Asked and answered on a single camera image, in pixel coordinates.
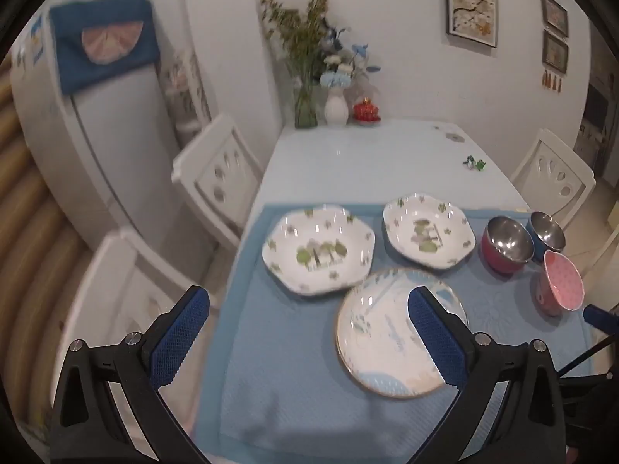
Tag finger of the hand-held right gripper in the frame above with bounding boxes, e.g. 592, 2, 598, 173
583, 304, 619, 336

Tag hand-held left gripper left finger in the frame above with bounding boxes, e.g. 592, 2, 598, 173
51, 285, 211, 464

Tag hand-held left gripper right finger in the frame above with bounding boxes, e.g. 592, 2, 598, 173
407, 286, 566, 464

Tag pink cartoon ceramic bowl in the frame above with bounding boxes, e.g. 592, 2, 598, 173
532, 250, 585, 317

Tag round gold-rimmed blue-white plate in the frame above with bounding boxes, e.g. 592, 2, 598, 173
336, 267, 469, 399

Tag red steel-lined bowl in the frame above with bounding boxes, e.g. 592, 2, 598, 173
480, 216, 535, 277

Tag blue steel-lined bowl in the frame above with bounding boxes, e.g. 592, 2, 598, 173
526, 211, 566, 264

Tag octagonal white tree-print plate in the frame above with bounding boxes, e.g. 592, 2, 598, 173
262, 207, 376, 297
383, 194, 475, 271

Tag light blue textured mat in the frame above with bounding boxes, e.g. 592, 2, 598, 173
193, 203, 605, 450

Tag brown striped curtain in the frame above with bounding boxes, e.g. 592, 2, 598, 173
0, 58, 97, 445

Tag white refrigerator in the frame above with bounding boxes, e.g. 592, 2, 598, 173
10, 10, 194, 252

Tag red lidded teacup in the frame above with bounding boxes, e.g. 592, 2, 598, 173
353, 98, 381, 124

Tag white ornate shelf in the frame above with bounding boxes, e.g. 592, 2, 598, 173
159, 51, 211, 146

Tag white ceramic vase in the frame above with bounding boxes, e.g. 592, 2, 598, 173
324, 89, 350, 126

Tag clear glass vase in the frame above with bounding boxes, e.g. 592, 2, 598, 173
294, 82, 318, 129

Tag blue cloth refrigerator cover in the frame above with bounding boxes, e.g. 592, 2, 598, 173
49, 0, 161, 95

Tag blue artificial flowers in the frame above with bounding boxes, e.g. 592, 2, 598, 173
319, 26, 383, 92

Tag small framed wall picture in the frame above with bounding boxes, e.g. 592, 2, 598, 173
542, 30, 569, 74
540, 0, 569, 37

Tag large framed wall picture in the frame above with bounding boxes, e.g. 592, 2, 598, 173
444, 0, 499, 48

